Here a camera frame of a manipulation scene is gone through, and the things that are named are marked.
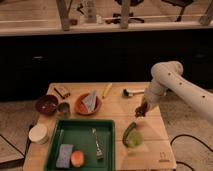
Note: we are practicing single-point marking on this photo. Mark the yellow banana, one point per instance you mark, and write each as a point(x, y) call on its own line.
point(106, 90)

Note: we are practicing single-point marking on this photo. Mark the small metal cup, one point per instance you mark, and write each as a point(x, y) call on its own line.
point(64, 108)

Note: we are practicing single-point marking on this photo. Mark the green plastic tray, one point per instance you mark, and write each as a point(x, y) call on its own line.
point(78, 132)

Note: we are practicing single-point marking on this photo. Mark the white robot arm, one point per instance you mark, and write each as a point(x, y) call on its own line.
point(168, 75)

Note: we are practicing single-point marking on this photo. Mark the green plastic cup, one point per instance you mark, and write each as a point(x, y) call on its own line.
point(134, 139)

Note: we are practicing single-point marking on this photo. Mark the metal fork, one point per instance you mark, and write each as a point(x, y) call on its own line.
point(99, 153)

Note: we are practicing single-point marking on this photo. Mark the orange peach fruit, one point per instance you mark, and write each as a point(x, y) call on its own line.
point(77, 158)

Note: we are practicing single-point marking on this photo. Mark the orange bowl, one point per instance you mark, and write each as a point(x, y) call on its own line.
point(80, 108)

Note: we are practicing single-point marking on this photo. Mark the grey folded cloth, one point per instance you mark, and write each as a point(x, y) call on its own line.
point(90, 101)

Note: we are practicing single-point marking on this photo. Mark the brown wooden block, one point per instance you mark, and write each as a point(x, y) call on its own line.
point(62, 91)

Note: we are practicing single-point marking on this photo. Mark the wooden table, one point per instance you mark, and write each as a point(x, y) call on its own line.
point(155, 152)

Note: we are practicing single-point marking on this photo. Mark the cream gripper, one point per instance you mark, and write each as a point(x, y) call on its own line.
point(144, 108)

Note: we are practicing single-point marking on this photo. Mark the dark purple grape bunch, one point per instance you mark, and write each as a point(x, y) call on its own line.
point(137, 112)

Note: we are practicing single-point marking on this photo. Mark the white handled brush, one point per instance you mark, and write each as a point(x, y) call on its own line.
point(130, 93)

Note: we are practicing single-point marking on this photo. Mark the dark red bowl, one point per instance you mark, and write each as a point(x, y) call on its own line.
point(47, 105)

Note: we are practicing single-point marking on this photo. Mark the blue sponge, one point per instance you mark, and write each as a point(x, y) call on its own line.
point(63, 160)

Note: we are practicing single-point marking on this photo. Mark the green cucumber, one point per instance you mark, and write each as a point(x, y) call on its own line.
point(127, 131)

